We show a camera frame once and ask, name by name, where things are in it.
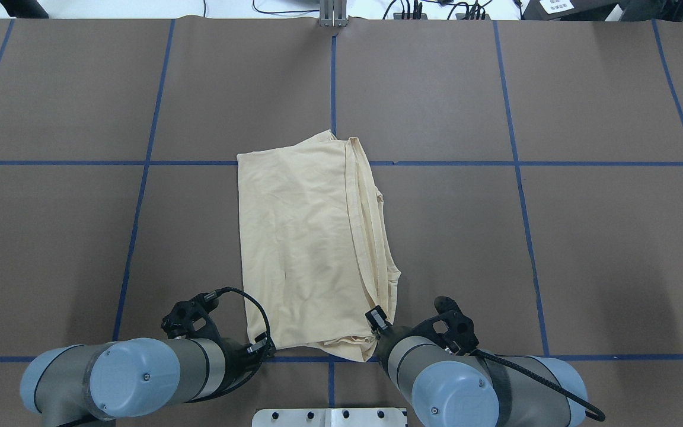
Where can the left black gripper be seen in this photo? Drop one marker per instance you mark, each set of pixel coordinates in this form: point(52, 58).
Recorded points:
point(239, 354)

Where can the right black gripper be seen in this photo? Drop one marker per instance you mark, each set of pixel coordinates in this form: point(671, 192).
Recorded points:
point(377, 322)

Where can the cream long-sleeve printed shirt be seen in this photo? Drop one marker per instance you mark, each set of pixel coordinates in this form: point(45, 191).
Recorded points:
point(314, 246)

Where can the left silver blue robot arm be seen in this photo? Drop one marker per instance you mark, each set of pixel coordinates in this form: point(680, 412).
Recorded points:
point(98, 384)

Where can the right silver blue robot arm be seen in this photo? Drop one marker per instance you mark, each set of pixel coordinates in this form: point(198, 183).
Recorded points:
point(446, 378)

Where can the black box with label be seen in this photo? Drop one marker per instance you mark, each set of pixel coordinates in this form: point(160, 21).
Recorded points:
point(567, 10)

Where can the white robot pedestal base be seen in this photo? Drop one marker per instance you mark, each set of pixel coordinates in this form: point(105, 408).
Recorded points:
point(360, 416)

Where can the aluminium frame post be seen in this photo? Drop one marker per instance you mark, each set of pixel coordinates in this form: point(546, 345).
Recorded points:
point(333, 13)

